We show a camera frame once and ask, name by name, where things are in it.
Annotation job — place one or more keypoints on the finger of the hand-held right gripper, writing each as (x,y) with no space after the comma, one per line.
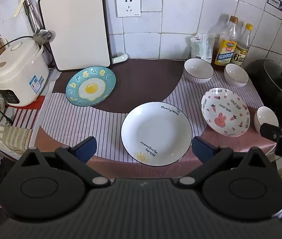
(272,131)

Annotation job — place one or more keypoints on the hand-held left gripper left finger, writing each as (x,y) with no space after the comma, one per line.
(87,148)

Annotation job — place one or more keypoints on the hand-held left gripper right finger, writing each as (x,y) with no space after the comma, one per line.
(202,149)

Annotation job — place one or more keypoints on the white ribbed bowl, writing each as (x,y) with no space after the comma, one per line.
(236,76)
(198,70)
(265,118)

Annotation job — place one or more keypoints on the pink bunny plate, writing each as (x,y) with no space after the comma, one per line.
(224,113)

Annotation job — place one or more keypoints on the white plate with sun print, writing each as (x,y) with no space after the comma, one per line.
(155,132)

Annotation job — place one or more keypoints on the blue fried egg plate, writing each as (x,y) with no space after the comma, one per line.
(91,87)

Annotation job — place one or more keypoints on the glass pot lid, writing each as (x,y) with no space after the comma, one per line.
(278,82)

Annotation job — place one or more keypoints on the black cooking pot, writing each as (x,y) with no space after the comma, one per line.
(255,73)

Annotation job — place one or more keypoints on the red striped mat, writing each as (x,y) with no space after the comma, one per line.
(28,112)

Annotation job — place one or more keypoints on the striped cloth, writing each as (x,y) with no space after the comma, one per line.
(18,138)

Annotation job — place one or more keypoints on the clear vinegar bottle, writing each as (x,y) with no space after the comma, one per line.
(243,49)

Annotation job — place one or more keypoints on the striped printed table mat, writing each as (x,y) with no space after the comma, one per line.
(143,79)

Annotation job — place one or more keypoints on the yellow label cooking wine bottle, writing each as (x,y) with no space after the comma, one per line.
(225,52)

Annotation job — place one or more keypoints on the white cutting board stand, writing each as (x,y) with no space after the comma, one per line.
(119,58)

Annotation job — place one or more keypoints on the white seasoning packet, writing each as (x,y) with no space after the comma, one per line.
(202,47)

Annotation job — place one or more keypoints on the white rice cooker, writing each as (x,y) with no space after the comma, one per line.
(18,72)

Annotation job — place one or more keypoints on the white cutting board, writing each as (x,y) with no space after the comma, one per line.
(73,29)

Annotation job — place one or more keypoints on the metal ladle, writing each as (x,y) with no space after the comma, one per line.
(32,17)

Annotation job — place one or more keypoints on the cream plastic spoon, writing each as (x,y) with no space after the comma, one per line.
(20,3)

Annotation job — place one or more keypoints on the wall sticker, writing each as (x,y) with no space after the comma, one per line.
(275,4)

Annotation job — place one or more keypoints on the white wall socket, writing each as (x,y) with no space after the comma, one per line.
(128,5)

